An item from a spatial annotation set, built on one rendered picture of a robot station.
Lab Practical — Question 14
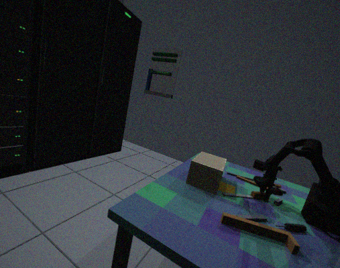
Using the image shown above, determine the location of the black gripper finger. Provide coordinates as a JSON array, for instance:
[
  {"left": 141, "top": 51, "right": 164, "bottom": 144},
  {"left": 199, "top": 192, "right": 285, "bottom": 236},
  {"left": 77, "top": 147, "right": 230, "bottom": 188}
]
[
  {"left": 264, "top": 189, "right": 272, "bottom": 199},
  {"left": 259, "top": 186, "right": 267, "bottom": 193}
]

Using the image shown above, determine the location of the brown l-shaped bar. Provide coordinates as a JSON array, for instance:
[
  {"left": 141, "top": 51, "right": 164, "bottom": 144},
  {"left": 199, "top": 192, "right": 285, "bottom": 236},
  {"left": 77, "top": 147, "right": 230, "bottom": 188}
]
[{"left": 221, "top": 213, "right": 300, "bottom": 255}]

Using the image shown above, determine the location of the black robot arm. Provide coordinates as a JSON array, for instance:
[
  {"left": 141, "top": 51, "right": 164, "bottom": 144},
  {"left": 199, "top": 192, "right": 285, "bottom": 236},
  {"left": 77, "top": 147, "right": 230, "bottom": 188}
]
[{"left": 253, "top": 139, "right": 340, "bottom": 206}]

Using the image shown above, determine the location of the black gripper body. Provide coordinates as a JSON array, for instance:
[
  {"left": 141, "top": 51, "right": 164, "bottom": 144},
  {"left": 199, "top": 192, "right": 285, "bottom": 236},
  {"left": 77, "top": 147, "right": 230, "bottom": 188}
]
[{"left": 253, "top": 174, "right": 283, "bottom": 196}]

